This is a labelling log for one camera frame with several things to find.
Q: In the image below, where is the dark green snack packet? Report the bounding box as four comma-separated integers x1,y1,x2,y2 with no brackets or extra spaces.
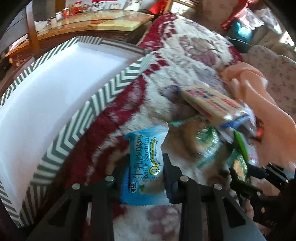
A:
226,130,251,184

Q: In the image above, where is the green round biscuit packet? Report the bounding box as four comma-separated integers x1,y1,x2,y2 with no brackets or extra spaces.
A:
169,115,224,170

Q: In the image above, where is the blue milk sachima packet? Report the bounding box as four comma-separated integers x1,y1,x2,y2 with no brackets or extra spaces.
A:
120,123,170,206

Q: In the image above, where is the blue cracker pack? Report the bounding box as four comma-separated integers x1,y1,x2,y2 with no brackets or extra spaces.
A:
180,85,249,130

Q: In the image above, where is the white chevron-trimmed box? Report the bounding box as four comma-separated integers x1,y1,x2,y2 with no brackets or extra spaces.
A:
1,36,152,227

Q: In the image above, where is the dark red candy packet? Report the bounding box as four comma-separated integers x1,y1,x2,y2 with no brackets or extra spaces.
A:
254,117,264,142

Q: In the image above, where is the person's right hand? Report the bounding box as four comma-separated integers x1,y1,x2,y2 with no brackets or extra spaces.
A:
242,199,254,220

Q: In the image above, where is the floral sofa cushion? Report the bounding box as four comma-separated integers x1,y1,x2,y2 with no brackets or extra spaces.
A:
242,45,296,119

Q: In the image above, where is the teal bag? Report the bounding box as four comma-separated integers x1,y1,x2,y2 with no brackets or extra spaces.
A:
227,21,252,53

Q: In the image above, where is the floral fleece blanket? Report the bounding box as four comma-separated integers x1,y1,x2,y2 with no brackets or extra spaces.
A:
64,12,262,241

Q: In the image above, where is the wooden glass-top table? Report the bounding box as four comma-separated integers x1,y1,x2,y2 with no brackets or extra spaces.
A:
1,8,154,78

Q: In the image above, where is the red santa figurine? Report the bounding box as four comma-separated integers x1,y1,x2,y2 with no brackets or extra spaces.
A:
68,1,90,16

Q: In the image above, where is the wooden chair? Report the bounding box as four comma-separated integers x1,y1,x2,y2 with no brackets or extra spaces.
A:
25,1,40,59

